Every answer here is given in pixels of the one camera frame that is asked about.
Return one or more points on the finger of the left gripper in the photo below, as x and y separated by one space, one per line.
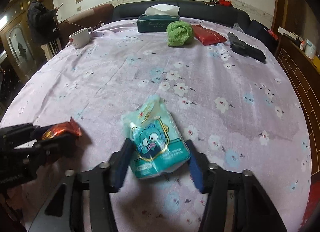
22 133
48 151

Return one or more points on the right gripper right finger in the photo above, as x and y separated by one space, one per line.
253 209

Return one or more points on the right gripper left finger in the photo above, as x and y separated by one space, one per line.
63 210

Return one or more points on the dark red foil wrapper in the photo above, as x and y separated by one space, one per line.
70 127

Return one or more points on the teal tissue pack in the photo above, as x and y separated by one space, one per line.
159 146

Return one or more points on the operator left hand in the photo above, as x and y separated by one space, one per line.
12 203

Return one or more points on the red plastic basket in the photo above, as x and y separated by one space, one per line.
313 201

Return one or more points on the floral purple tablecloth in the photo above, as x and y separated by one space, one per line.
242 114

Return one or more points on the standing person dark jacket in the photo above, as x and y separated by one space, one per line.
44 28

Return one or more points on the white red mug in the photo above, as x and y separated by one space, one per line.
81 38

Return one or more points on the wooden counter shelf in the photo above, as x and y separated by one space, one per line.
304 78

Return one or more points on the black toy pistol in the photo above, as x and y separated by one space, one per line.
242 48

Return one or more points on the red pouch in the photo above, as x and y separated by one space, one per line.
207 36

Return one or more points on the green tissue box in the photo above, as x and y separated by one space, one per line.
157 18

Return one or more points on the green towel ball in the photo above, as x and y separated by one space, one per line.
179 33

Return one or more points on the black sofa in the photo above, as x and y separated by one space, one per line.
226 16

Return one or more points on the red cloth on sofa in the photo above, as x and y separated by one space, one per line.
225 3

